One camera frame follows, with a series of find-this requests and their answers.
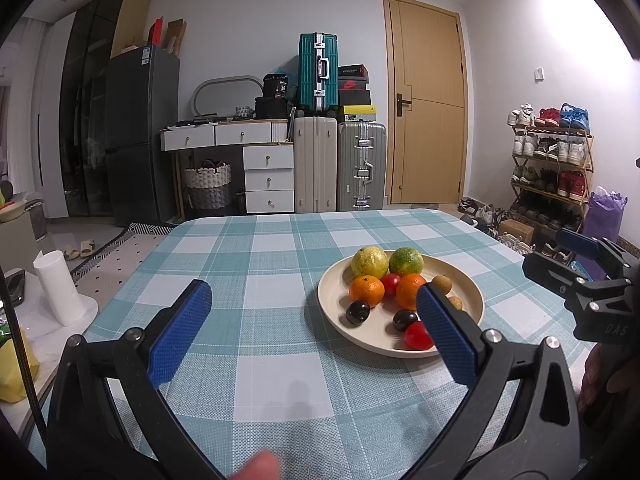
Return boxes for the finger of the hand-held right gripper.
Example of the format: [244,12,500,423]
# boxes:
[556,227,640,281]
[522,253,581,297]

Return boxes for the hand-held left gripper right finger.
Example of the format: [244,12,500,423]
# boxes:
[416,282,583,480]

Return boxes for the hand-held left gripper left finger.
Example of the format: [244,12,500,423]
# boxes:
[47,279,213,480]

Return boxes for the dark plum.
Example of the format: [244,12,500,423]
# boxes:
[346,300,371,326]
[392,309,419,332]

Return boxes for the orange mandarin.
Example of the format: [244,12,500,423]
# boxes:
[395,273,429,311]
[348,275,386,315]

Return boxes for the cream round plate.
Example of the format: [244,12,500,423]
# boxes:
[317,251,486,359]

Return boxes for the green citrus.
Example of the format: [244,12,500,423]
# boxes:
[388,246,425,276]

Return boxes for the yellow lemon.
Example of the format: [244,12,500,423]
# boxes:
[350,246,390,279]

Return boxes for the person's right hand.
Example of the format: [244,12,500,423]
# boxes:
[578,345,610,413]

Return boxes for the person's left hand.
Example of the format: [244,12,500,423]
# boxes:
[227,450,281,480]

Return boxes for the purple gift bag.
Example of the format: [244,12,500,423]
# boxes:
[582,186,628,261]

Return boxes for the small cardboard box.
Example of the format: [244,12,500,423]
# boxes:
[498,218,536,243]

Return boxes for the wooden shoe rack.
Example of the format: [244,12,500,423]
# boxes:
[507,104,596,256]

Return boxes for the scattered shoes pile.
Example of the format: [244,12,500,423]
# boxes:
[457,197,533,256]

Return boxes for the patterned floor rug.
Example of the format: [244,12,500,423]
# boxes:
[67,221,173,286]

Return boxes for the white paper towel roll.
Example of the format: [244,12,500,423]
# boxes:
[33,251,87,326]

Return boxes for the white side table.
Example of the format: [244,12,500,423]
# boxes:
[0,267,100,436]

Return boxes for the woven laundry basket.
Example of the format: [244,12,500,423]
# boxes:
[183,159,233,211]

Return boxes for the white drawer desk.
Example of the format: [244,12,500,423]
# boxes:
[160,119,296,216]

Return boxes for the yellow plastic bag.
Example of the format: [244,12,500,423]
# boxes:
[0,330,41,403]

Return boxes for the silver suitcase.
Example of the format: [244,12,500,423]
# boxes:
[336,121,388,212]

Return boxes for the dark grey refrigerator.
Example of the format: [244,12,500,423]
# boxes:
[104,45,181,227]

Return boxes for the wooden door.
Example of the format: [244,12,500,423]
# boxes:
[382,0,469,206]

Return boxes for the white bowl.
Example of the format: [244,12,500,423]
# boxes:
[0,180,31,223]

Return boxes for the beige suitcase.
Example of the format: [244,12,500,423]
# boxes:
[293,116,338,214]

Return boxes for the yellow and black shoe box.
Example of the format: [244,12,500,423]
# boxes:
[338,105,376,123]

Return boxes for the black bag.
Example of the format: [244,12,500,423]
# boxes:
[254,96,296,121]

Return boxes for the tall dark wardrobe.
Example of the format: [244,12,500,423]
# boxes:
[59,0,151,218]

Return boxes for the oval mirror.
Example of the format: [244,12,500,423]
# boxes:
[192,75,263,122]

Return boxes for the black canister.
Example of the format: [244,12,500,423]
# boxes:
[262,73,291,100]

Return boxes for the teal suitcase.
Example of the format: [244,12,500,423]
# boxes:
[298,32,339,115]

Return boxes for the brown cardboard box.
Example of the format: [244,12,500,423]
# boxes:
[165,19,187,57]

